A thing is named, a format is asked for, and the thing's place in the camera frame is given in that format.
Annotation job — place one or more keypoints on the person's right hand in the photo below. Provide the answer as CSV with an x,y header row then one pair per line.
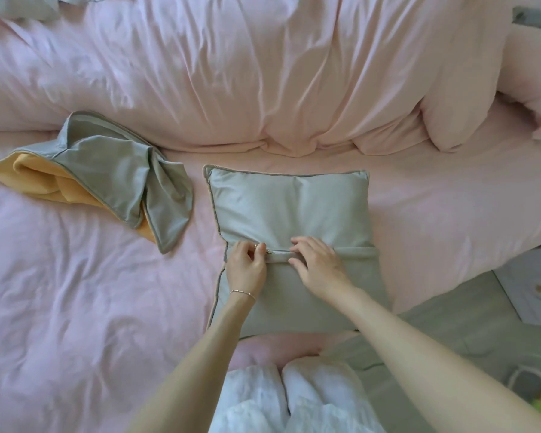
x,y
324,270

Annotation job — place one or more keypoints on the person's left hand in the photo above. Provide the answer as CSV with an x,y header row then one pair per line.
x,y
245,270

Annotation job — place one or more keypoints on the grey-green cushion cover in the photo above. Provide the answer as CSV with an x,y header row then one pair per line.
x,y
112,175
288,207

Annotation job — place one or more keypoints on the person's left forearm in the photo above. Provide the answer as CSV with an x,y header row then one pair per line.
x,y
194,378

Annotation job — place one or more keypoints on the person's white trousers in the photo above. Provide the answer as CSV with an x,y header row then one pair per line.
x,y
320,392

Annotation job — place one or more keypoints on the plain pink pillow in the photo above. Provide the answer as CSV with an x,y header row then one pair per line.
x,y
464,76

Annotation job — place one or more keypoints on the pink pillow with white ruffle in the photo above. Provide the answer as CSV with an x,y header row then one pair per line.
x,y
532,72

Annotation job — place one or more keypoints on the pink bed sheet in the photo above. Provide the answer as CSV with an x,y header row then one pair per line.
x,y
72,311

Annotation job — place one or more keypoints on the pink duvet with white ruffle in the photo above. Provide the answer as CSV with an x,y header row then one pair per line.
x,y
230,67

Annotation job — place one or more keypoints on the white bedside cabinet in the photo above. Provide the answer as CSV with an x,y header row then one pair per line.
x,y
532,284

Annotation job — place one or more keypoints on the grey smartphone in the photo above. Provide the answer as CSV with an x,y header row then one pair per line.
x,y
536,17

